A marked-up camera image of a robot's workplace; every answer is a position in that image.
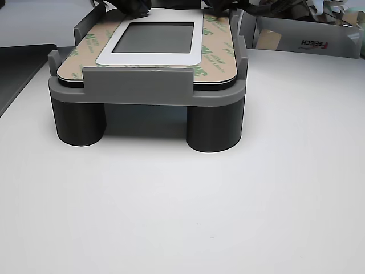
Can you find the black idle gripper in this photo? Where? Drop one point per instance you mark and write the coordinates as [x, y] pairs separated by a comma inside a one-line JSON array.
[[219, 5]]

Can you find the brown 3M tape liner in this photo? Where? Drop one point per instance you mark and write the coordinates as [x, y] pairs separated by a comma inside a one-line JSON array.
[[216, 51]]

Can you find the discarded brown film piece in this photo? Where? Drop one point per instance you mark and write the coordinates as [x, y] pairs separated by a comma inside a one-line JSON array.
[[269, 38]]

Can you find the crumpled discarded film scraps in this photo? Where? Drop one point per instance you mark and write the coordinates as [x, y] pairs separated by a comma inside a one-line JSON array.
[[328, 8]]

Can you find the white framed screen device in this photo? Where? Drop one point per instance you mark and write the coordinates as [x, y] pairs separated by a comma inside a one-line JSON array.
[[151, 58]]

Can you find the grey fixture with dark legs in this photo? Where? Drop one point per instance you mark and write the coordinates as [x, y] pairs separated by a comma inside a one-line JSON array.
[[137, 82]]

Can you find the grey Feetech cardboard box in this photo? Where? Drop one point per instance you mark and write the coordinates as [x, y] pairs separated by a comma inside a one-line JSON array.
[[313, 42]]

